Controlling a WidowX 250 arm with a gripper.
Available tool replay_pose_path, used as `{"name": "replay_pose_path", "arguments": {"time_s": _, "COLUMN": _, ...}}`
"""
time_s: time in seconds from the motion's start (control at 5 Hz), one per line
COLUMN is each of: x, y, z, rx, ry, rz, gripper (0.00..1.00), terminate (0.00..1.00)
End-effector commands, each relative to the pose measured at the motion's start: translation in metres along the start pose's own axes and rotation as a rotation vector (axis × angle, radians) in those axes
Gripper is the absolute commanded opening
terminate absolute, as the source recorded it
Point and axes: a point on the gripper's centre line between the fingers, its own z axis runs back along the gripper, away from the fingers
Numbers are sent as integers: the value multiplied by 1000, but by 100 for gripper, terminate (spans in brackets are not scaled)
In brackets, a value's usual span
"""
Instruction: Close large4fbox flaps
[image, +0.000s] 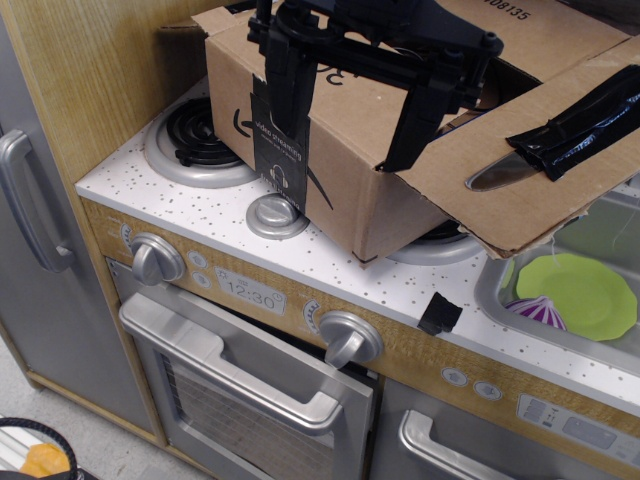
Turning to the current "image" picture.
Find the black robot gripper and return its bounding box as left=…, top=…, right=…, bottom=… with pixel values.
left=248, top=1, right=504, bottom=173

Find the large brown cardboard box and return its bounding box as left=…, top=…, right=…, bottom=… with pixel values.
left=196, top=1, right=639, bottom=265

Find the silver round stovetop button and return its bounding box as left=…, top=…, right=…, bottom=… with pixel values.
left=246, top=193, right=309, bottom=240

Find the silver butter knife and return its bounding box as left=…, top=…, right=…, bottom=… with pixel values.
left=465, top=151, right=538, bottom=192

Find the right silver stove burner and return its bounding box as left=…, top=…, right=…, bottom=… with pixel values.
left=388, top=220, right=484, bottom=266

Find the silver stove burner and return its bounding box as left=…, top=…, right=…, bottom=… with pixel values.
left=144, top=97, right=256, bottom=189
left=388, top=220, right=484, bottom=266

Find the left silver stove burner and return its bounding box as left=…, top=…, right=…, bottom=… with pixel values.
left=144, top=97, right=256, bottom=189

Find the oven clock display panel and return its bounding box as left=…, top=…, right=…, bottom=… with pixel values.
left=214, top=267, right=287, bottom=316

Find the black tape piece on counter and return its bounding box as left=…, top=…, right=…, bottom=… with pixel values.
left=418, top=292, right=463, bottom=336

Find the right silver oven knob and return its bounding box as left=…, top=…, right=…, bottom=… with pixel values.
left=319, top=310, right=384, bottom=369

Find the silver oven knob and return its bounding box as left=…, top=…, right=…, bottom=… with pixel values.
left=131, top=232, right=186, bottom=286
left=319, top=310, right=384, bottom=369

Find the black tape strip on flap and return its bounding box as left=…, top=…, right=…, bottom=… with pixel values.
left=506, top=64, right=639, bottom=181

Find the left silver oven knob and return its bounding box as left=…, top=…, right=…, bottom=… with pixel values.
left=131, top=232, right=186, bottom=286

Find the purple toy onion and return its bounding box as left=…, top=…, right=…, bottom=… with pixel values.
left=505, top=295, right=567, bottom=331

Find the grey toy sink basin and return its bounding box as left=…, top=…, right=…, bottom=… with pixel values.
left=475, top=186, right=639, bottom=374

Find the green toy plate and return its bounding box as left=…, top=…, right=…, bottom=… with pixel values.
left=515, top=253, right=638, bottom=341

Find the grey toy oven door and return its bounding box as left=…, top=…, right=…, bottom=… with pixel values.
left=119, top=292, right=375, bottom=479

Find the grey toy dishwasher door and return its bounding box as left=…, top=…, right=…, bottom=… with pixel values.
left=369, top=380, right=639, bottom=479

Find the grey toy fridge door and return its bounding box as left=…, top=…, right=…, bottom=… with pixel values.
left=1, top=30, right=153, bottom=435

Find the dishwasher control panel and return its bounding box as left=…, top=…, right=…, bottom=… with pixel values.
left=516, top=394, right=639, bottom=468

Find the orange object in bin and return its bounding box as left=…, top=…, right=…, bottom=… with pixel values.
left=19, top=443, right=71, bottom=478

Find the black rimmed bin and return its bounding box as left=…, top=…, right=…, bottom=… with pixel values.
left=1, top=417, right=84, bottom=479

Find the silver oven door handle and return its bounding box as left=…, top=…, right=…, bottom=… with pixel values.
left=119, top=294, right=343, bottom=436

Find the silver dishwasher handle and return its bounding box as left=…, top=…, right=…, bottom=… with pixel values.
left=398, top=410, right=510, bottom=480

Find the silver fridge door handle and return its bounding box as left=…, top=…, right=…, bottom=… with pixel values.
left=1, top=129, right=75, bottom=273

